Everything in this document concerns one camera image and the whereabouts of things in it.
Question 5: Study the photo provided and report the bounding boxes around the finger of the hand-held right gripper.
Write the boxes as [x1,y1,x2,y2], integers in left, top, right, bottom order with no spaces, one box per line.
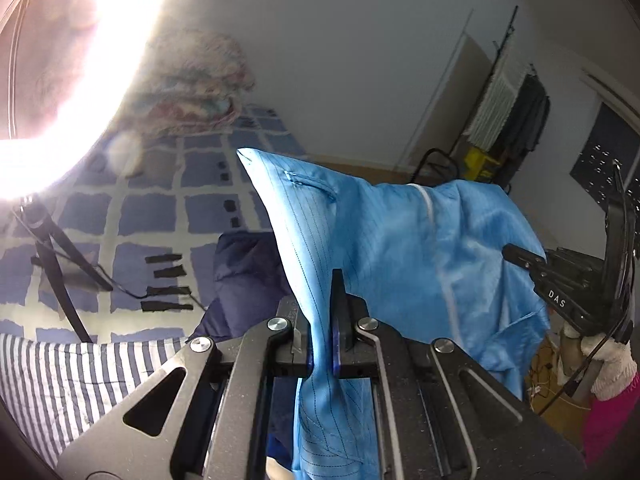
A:
[501,243,548,273]

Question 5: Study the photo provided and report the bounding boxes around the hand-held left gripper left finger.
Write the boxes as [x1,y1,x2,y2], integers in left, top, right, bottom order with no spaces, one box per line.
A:
[57,297,317,480]

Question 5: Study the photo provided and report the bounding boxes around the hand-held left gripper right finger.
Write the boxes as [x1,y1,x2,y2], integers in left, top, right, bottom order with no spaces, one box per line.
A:
[329,269,589,480]

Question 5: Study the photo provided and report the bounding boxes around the light blue jacket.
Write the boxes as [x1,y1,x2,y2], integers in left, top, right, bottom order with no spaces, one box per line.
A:
[236,147,551,480]

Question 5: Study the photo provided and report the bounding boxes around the black clothes rack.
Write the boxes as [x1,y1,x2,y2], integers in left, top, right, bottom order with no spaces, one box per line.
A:
[412,5,551,196]

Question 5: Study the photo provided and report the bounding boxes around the dark hanging clothes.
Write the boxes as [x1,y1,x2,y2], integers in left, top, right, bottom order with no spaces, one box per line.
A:
[495,74,551,191]

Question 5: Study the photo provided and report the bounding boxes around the person's right hand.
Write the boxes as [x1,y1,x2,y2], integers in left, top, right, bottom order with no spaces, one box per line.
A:
[559,322,638,401]

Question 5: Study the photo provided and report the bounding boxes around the navy down jacket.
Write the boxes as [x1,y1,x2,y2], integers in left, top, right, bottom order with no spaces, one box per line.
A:
[192,230,296,343]

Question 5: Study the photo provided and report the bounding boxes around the royal blue garment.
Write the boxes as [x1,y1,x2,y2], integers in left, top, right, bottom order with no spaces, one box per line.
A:
[266,432,296,461]

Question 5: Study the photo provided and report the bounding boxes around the yellow box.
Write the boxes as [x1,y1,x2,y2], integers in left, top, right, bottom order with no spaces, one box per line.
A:
[462,147,501,181]

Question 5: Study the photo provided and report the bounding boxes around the white cloth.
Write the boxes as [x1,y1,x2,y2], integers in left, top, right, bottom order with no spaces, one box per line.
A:
[266,456,296,480]

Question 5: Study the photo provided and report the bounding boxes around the dark window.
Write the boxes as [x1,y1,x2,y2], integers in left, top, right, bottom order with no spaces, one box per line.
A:
[570,102,640,206]

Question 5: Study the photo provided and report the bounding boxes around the striped white towel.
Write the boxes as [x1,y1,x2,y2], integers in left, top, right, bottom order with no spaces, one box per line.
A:
[470,42,528,148]

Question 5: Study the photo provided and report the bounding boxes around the beige door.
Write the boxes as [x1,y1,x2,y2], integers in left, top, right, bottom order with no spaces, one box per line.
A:
[397,10,496,173]

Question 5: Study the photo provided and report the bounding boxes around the blue checked bed sheet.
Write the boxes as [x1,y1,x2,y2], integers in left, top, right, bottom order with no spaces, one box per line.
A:
[0,102,306,343]

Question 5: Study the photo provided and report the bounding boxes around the striped blue white blanket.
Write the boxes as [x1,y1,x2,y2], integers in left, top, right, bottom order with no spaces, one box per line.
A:
[0,332,188,466]

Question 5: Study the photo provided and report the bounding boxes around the black tripod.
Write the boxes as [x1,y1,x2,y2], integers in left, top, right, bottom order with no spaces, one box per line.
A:
[10,195,116,343]

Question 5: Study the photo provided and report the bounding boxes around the folded floral quilt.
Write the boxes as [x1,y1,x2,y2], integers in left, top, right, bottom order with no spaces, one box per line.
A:
[132,30,256,136]

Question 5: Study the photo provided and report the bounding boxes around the white cable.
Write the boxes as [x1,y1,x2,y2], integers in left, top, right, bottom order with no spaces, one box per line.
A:
[522,325,571,411]

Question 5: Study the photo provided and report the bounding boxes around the black ring light cable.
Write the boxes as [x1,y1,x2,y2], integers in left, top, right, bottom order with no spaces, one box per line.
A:
[95,265,206,311]

